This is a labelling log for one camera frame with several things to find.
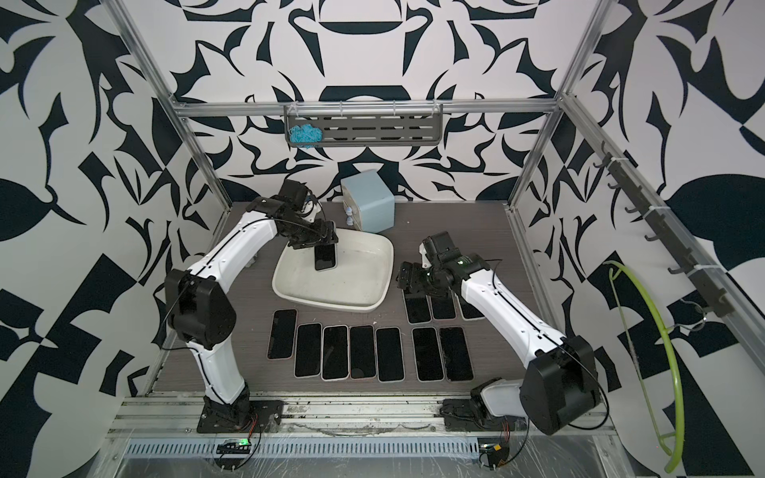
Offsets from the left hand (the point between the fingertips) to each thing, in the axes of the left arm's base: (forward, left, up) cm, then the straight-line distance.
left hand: (321, 235), depth 89 cm
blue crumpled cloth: (+25, +4, +17) cm, 31 cm away
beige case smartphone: (-22, +11, -16) cm, 30 cm away
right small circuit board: (-53, -43, -19) cm, 70 cm away
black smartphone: (-29, -11, -18) cm, 36 cm away
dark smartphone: (-30, -19, -17) cm, 39 cm away
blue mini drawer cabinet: (+15, -14, -2) cm, 21 cm away
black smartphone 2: (-17, -36, -16) cm, 43 cm away
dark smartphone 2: (-17, -28, -17) cm, 37 cm away
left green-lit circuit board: (-49, +18, -20) cm, 56 cm away
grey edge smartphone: (-27, +4, -18) cm, 33 cm away
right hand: (-14, -24, -2) cm, 28 cm away
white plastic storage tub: (-6, -11, -17) cm, 21 cm away
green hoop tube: (-43, -67, +15) cm, 81 cm away
